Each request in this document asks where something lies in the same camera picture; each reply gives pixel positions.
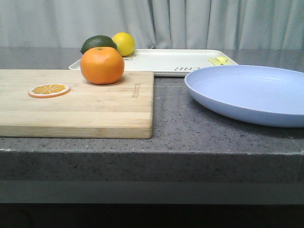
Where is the orange fruit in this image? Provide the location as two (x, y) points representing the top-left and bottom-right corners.
(80, 47), (124, 85)

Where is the light blue plate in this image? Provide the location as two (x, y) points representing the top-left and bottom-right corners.
(185, 65), (304, 127)

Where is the cream rectangular tray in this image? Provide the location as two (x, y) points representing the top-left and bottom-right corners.
(68, 48), (239, 77)

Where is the wooden cutting board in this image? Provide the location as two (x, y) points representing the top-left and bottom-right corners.
(0, 69), (154, 139)

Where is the yellow lemon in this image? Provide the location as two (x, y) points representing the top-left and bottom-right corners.
(112, 32), (135, 57)

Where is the grey curtain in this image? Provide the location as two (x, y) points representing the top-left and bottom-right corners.
(0, 0), (304, 49)

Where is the green lime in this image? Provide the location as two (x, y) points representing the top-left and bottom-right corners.
(80, 35), (117, 54)

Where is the orange slice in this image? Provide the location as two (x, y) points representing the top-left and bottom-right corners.
(28, 84), (71, 98)

